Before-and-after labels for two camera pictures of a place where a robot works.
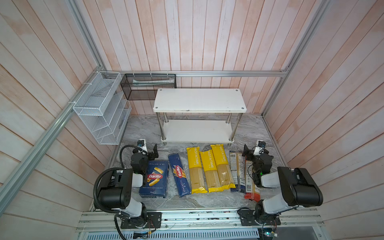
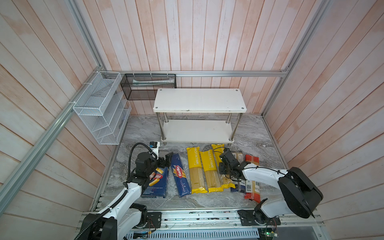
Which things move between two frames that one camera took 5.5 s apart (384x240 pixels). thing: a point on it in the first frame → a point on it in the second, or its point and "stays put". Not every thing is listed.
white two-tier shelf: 208,116 stays put
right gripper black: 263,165 → 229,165
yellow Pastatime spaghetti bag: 225,176 stays put
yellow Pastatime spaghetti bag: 210,170 stays put
